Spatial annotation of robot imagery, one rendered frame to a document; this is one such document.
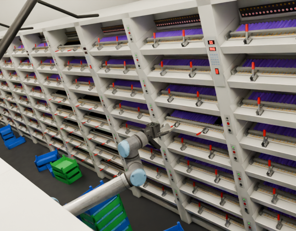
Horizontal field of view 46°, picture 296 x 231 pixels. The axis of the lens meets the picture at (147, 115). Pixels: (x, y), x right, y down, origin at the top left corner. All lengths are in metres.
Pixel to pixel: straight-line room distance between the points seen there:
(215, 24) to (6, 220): 1.57
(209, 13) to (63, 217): 1.57
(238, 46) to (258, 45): 0.11
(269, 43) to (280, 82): 0.19
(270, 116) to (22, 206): 1.56
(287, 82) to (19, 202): 1.45
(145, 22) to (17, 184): 2.02
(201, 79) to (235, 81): 0.24
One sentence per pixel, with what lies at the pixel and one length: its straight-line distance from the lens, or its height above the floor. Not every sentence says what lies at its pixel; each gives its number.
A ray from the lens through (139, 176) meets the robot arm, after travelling 1.89.
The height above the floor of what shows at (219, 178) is 0.57.
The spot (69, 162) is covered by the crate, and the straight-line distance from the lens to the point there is 4.36.
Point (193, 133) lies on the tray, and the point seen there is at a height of 0.92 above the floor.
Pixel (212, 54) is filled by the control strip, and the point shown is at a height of 1.46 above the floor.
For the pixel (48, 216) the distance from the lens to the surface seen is 0.39.
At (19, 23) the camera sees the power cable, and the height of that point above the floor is 1.90.
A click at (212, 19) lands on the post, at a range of 1.84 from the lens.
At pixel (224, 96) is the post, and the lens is 1.97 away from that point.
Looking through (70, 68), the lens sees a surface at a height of 1.33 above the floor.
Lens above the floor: 1.92
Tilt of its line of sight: 21 degrees down
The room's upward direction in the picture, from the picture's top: 17 degrees counter-clockwise
